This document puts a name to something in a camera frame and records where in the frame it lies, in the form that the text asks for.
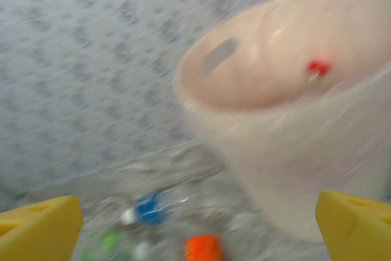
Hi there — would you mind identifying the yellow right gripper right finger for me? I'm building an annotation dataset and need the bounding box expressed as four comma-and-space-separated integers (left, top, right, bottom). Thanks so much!
315, 190, 391, 261

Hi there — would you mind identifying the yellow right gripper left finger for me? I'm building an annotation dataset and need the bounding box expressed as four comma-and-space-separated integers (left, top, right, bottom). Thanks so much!
0, 195, 84, 261

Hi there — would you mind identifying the green cap clear bottle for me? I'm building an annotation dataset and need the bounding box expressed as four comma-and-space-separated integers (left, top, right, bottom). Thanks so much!
82, 232, 123, 261

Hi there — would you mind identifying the blue label bottle long neck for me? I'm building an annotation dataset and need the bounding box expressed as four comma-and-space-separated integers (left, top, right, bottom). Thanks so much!
120, 192, 190, 227

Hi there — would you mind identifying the orange bottle cap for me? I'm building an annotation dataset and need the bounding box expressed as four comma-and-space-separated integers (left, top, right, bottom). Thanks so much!
184, 234, 225, 261

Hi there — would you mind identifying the red cap pink label bottle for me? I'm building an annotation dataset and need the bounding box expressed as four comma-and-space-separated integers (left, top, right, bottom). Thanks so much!
306, 58, 332, 83

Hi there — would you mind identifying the beige plastic bin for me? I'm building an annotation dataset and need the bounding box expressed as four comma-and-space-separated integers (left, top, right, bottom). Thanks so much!
172, 0, 391, 243

